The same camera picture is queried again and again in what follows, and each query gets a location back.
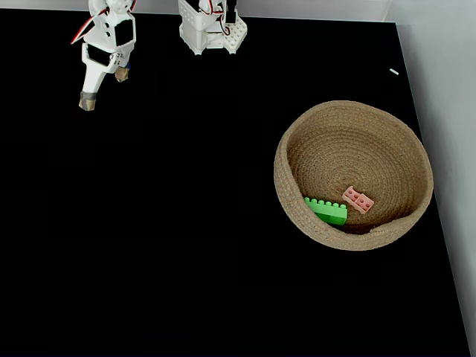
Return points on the green lego block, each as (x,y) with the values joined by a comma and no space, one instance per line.
(327,212)

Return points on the pink lego block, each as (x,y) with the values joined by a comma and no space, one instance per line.
(357,200)

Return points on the small white scrap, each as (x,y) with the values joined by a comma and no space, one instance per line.
(394,71)

